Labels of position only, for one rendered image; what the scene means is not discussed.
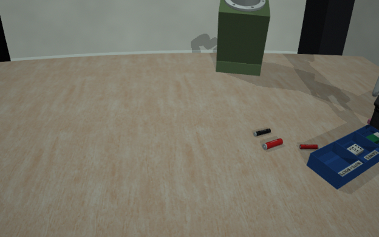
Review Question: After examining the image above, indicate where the blue compartment tray with labels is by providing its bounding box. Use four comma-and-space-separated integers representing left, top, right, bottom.
307, 124, 379, 189

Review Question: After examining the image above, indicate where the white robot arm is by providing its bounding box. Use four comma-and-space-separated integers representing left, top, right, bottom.
224, 0, 265, 12

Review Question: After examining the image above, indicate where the black battery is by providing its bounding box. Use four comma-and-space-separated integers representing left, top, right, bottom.
253, 128, 271, 137

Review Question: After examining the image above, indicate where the green and white eraser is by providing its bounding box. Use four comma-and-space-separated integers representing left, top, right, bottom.
366, 132, 379, 144

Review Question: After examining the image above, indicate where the white domino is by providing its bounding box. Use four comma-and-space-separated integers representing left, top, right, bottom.
348, 144, 364, 156

